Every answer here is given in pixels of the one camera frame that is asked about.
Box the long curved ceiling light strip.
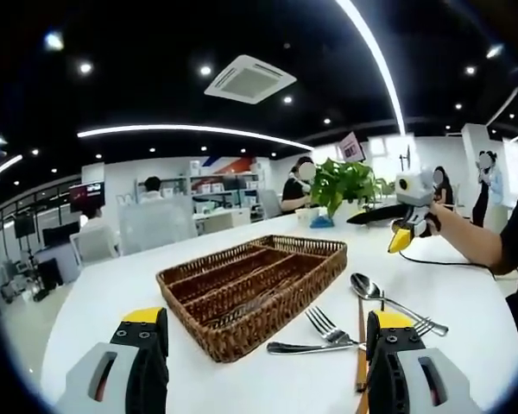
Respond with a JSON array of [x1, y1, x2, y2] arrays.
[[334, 0, 407, 137]]

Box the storage shelf with boxes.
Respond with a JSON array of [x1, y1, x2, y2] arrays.
[[185, 158, 268, 221]]

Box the white mesh office chair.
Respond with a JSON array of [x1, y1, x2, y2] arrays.
[[117, 200, 199, 255]]

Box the black tripod stand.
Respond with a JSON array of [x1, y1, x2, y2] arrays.
[[397, 144, 412, 173]]

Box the black monitor on stand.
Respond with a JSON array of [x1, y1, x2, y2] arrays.
[[13, 214, 38, 237]]

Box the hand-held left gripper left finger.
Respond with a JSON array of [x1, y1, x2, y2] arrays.
[[55, 306, 170, 414]]

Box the black desk monitor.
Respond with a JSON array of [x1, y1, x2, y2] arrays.
[[41, 223, 81, 248]]

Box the short ceiling light strip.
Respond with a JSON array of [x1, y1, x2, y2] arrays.
[[0, 154, 23, 180]]

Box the white office desk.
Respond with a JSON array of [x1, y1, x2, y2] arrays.
[[193, 209, 251, 236]]

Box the person's right hand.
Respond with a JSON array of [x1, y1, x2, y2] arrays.
[[429, 199, 452, 230]]

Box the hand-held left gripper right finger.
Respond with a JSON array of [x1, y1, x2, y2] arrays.
[[364, 310, 484, 414]]

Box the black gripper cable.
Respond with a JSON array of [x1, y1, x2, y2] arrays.
[[398, 251, 518, 273]]

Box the green plant in white pot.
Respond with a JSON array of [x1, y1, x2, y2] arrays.
[[309, 157, 392, 219]]

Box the group of ceiling spotlights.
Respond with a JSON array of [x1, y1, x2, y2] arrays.
[[0, 29, 518, 173]]

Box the pink hanging sign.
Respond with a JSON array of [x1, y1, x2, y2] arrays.
[[338, 131, 366, 163]]

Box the ceiling air conditioner vent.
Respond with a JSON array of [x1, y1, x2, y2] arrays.
[[203, 54, 298, 105]]

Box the brown wicker utensil storage tray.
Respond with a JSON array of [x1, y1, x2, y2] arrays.
[[155, 234, 349, 364]]

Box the white cup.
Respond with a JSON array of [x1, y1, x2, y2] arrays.
[[294, 207, 325, 225]]

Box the red wall screen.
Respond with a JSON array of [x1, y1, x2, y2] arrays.
[[68, 180, 106, 212]]

